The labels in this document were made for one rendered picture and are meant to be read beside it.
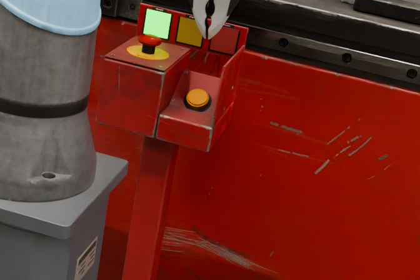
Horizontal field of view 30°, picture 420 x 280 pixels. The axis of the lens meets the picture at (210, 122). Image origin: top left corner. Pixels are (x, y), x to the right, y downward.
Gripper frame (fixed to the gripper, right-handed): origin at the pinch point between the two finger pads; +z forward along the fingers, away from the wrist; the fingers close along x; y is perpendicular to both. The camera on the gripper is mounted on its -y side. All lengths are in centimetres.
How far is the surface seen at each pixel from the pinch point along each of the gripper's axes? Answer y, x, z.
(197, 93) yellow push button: 0.5, 0.3, 11.2
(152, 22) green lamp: 9.0, 12.2, 3.8
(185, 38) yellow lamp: 8.9, 5.7, 5.2
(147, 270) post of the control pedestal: -4.9, 3.3, 45.7
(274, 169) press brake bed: 19.0, -13.4, 31.6
